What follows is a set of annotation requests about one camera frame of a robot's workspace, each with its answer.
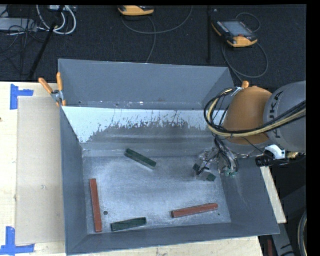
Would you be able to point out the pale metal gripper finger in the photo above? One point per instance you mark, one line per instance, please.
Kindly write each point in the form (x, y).
(205, 176)
(203, 166)

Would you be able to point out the red-brown flat block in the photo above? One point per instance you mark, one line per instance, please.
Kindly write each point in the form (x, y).
(194, 210)
(96, 205)

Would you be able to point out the grey metal bin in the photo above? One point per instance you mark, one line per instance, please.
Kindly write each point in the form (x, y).
(140, 190)

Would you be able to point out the pale wood flat board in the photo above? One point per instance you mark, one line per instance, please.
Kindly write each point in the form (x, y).
(37, 175)

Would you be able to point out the black cylinder on white bracket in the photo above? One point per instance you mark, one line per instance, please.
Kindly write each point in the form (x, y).
(265, 162)

